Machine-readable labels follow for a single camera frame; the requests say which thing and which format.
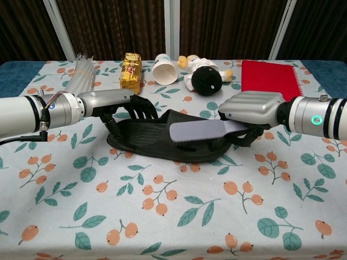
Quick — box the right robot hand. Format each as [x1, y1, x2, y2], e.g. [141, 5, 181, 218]
[217, 91, 286, 148]

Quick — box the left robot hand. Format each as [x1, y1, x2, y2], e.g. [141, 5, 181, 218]
[75, 90, 158, 139]

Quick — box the black slipper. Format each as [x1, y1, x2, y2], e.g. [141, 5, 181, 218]
[105, 109, 234, 164]

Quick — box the grey plastic brush head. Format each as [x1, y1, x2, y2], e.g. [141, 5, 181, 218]
[169, 120, 249, 148]

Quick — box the red spiral notebook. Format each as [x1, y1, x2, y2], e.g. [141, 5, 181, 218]
[240, 60, 305, 100]

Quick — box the gold foil snack package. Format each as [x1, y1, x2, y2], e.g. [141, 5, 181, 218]
[119, 52, 143, 95]

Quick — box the bundle of clear straws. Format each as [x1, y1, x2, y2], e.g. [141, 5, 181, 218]
[62, 53, 96, 95]

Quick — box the plush doll black hair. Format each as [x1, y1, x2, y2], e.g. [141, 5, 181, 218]
[176, 55, 234, 96]

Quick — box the white paper cup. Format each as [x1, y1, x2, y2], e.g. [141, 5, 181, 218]
[151, 53, 178, 86]

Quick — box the floral patterned tablecloth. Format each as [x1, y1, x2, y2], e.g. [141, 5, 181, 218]
[0, 58, 347, 260]

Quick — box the white partition frame post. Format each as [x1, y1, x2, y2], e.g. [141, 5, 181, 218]
[267, 0, 298, 61]
[43, 0, 78, 61]
[163, 0, 182, 59]

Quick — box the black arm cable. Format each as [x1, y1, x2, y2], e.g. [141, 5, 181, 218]
[0, 110, 49, 146]

